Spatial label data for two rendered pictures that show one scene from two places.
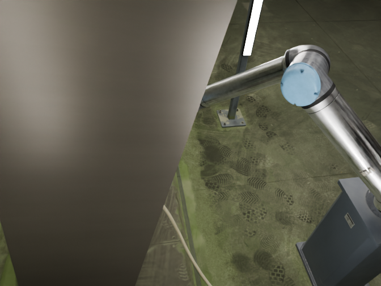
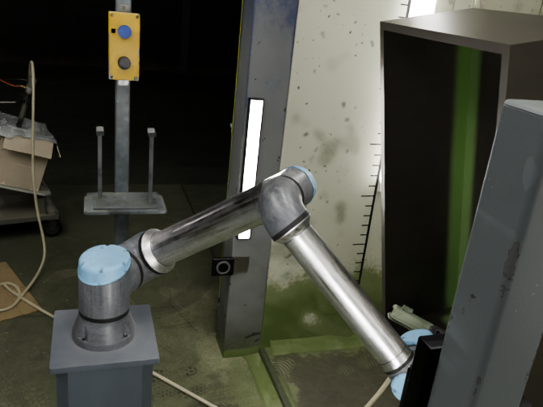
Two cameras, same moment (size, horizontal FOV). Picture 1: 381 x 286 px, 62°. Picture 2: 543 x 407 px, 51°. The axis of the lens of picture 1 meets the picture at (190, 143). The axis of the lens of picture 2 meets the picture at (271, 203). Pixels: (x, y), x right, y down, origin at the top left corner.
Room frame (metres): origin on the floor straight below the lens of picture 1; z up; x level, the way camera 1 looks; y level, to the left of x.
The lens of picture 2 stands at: (2.29, -0.53, 1.69)
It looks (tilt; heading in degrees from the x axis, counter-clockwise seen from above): 21 degrees down; 174
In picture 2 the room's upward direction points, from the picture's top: 6 degrees clockwise
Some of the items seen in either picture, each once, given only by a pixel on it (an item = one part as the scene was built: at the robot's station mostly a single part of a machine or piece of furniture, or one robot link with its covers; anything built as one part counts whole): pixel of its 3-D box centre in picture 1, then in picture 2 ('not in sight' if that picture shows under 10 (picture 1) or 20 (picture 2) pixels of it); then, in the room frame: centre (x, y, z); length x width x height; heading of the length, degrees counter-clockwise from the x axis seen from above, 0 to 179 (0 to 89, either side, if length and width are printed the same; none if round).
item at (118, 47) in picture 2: not in sight; (124, 46); (-0.06, -0.95, 1.42); 0.12 x 0.06 x 0.26; 104
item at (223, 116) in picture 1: (231, 117); not in sight; (1.94, -0.31, 0.01); 0.20 x 0.20 x 0.01; 14
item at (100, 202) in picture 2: not in sight; (125, 166); (0.04, -0.92, 0.95); 0.26 x 0.15 x 0.32; 104
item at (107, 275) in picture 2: not in sight; (106, 279); (0.76, -0.85, 0.83); 0.17 x 0.15 x 0.18; 154
